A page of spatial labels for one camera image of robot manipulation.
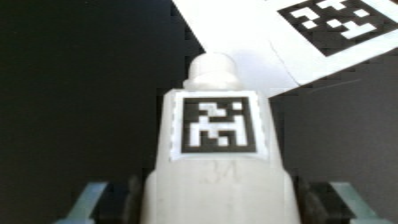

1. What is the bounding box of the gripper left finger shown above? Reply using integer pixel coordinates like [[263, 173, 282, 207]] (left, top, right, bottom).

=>
[[58, 176, 142, 224]]

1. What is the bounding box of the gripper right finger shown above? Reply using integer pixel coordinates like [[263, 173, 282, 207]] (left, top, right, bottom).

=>
[[295, 178, 380, 224]]

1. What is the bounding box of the white cylindrical table leg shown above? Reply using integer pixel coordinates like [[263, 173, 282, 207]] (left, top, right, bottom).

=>
[[140, 53, 300, 224]]

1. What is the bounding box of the white marker sheet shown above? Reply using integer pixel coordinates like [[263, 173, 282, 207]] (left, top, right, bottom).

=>
[[172, 0, 398, 96]]

